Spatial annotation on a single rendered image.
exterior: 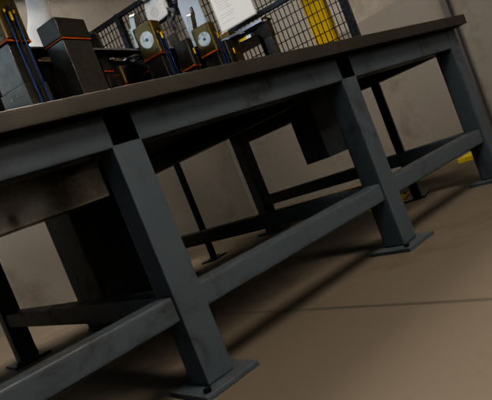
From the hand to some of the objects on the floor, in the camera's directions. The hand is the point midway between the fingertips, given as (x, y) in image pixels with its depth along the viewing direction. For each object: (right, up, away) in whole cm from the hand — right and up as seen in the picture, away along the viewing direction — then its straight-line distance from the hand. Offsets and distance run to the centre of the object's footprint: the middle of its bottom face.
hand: (166, 32), depth 236 cm
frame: (+14, -117, -28) cm, 121 cm away
